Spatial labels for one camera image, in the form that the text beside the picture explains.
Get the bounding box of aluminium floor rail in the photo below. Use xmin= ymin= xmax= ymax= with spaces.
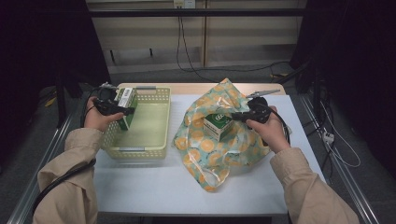
xmin=6 ymin=108 xmax=79 ymax=224
xmin=298 ymin=94 xmax=381 ymax=224

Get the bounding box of right hand-held gripper cable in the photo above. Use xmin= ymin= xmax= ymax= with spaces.
xmin=258 ymin=103 xmax=292 ymax=145

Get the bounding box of orange print shopping bag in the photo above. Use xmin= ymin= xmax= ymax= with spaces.
xmin=172 ymin=77 xmax=273 ymax=193

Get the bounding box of pale yellow plastic basket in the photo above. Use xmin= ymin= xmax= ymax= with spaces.
xmin=100 ymin=86 xmax=172 ymax=161

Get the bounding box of tall green white box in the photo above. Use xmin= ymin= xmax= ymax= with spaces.
xmin=113 ymin=87 xmax=139 ymax=132

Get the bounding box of white cable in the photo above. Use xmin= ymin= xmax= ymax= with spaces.
xmin=319 ymin=102 xmax=362 ymax=169

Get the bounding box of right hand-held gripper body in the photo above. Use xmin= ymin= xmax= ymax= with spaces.
xmin=245 ymin=89 xmax=281 ymax=124

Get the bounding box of person's right hand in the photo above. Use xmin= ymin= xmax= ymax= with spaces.
xmin=246 ymin=105 xmax=292 ymax=154

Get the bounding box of dark curtain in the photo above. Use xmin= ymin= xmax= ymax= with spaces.
xmin=0 ymin=0 xmax=112 ymax=166
xmin=290 ymin=0 xmax=396 ymax=180

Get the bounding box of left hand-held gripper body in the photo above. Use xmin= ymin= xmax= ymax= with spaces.
xmin=92 ymin=81 xmax=120 ymax=117

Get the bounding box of white wall socket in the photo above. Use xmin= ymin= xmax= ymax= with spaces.
xmin=173 ymin=0 xmax=196 ymax=9

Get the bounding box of person's left hand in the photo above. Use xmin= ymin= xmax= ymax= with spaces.
xmin=83 ymin=95 xmax=126 ymax=133

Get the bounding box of white power strip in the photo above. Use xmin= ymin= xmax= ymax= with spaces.
xmin=321 ymin=130 xmax=336 ymax=145

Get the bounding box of left hand-held gripper cable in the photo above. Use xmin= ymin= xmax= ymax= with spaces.
xmin=31 ymin=85 xmax=108 ymax=217

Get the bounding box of green white cube box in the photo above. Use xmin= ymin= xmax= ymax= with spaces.
xmin=203 ymin=113 xmax=235 ymax=142

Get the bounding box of hand-held gripper cable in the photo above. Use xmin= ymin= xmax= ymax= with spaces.
xmin=31 ymin=85 xmax=108 ymax=217
xmin=258 ymin=103 xmax=292 ymax=145

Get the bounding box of black horizontal bar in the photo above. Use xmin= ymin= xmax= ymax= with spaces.
xmin=88 ymin=8 xmax=312 ymax=18

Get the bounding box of black hanging cable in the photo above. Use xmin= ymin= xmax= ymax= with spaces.
xmin=179 ymin=15 xmax=217 ymax=83
xmin=176 ymin=7 xmax=291 ymax=73

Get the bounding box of black metal stand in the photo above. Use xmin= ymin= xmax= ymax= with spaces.
xmin=55 ymin=70 xmax=69 ymax=129

